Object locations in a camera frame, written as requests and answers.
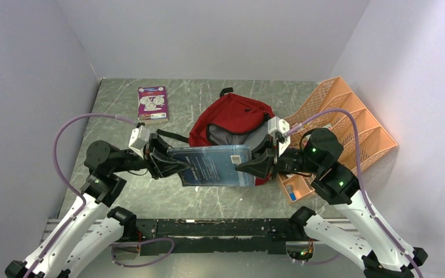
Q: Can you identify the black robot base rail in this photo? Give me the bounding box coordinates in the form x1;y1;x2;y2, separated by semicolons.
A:
109;218;319;256

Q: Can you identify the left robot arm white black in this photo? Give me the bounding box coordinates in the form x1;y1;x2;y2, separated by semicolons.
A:
5;129;190;277

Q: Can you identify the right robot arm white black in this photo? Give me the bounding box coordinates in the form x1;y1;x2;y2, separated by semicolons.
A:
235;128;428;277

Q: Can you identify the purple puzzle book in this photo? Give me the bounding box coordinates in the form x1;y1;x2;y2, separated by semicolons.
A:
137;86;169;124

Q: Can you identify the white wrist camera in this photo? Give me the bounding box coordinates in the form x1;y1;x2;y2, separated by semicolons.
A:
267;116;291;157
128;125;151;158

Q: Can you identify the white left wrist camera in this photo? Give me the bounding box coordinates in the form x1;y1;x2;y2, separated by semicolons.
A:
128;125;151;158

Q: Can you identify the red student backpack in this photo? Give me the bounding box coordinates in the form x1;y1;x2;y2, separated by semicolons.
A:
157;87;274;186

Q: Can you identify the blue paperback book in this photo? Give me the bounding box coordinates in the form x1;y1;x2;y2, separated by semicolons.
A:
167;145;256;187

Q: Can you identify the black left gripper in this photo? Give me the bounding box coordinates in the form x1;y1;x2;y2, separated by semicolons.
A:
111;132;192;179

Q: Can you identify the blue glue stick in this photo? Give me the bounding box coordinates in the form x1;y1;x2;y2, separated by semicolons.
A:
286;185;296;202

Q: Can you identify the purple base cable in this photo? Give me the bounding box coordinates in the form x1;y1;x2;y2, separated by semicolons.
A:
110;237;175;269

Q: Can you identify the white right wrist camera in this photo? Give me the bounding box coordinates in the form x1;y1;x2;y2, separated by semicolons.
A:
267;116;291;157

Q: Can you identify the orange plastic desk organizer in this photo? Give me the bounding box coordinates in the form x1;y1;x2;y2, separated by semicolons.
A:
278;76;398;203

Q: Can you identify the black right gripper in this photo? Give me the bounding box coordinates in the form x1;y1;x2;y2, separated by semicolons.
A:
235;133;323;179

